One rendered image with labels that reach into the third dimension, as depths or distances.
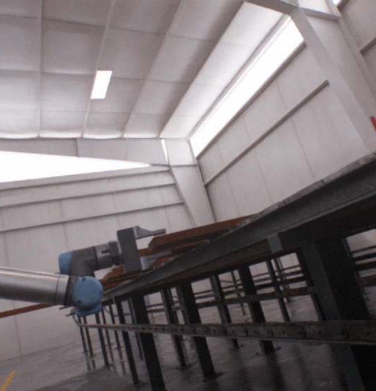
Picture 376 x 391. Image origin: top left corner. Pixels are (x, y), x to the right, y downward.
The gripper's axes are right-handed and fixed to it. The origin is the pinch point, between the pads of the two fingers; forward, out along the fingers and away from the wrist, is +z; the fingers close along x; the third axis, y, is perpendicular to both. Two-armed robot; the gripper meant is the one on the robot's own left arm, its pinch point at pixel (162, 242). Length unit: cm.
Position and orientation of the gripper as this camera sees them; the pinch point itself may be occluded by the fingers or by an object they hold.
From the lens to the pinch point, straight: 108.5
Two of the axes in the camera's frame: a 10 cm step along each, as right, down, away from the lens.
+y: -2.2, 3.3, 9.2
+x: 2.6, 9.3, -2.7
